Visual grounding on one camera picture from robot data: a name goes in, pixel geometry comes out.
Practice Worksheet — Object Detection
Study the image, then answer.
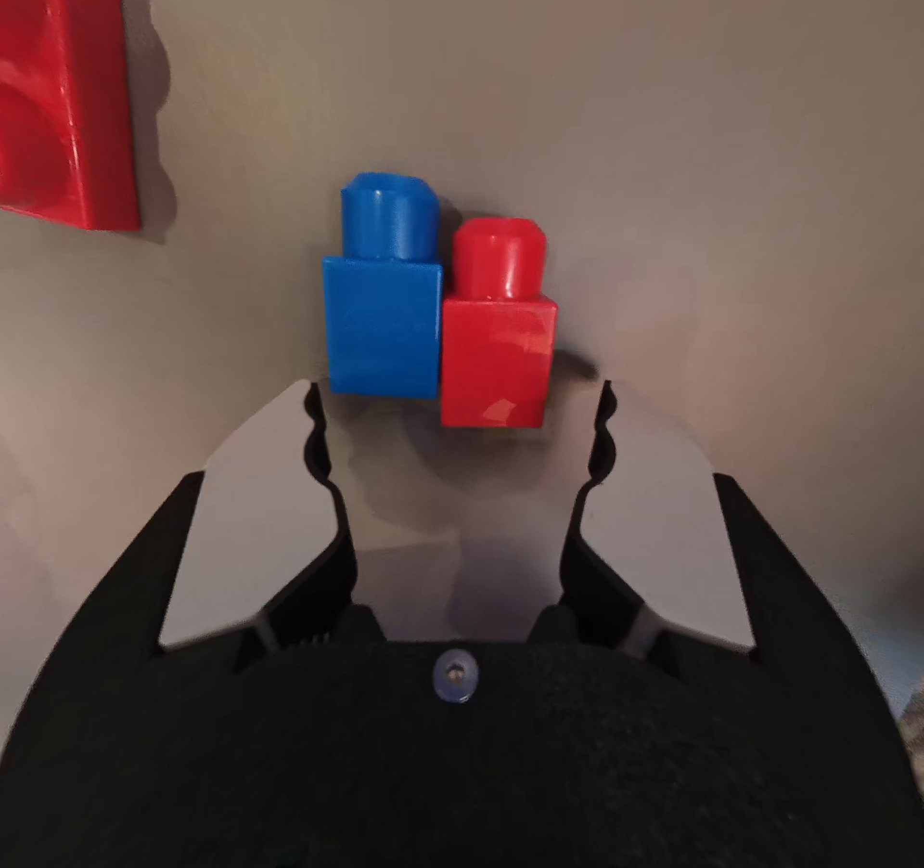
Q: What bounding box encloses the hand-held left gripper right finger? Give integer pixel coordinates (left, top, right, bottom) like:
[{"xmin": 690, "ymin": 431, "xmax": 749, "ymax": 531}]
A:
[{"xmin": 559, "ymin": 379, "xmax": 757, "ymax": 656}]

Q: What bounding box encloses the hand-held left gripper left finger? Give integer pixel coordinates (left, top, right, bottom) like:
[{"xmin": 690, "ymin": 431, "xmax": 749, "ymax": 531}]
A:
[{"xmin": 157, "ymin": 380, "xmax": 359, "ymax": 656}]

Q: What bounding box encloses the red one-stud toy block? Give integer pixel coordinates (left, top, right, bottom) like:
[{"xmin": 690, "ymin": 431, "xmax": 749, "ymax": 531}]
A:
[{"xmin": 439, "ymin": 217, "xmax": 559, "ymax": 430}]

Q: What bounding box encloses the blue one-stud toy block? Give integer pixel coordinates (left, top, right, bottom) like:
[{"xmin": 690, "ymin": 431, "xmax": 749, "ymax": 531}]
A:
[{"xmin": 321, "ymin": 172, "xmax": 444, "ymax": 401}]

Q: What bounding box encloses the red two-stud toy block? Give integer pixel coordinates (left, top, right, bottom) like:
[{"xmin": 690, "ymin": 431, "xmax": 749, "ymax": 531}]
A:
[{"xmin": 0, "ymin": 0, "xmax": 141, "ymax": 232}]

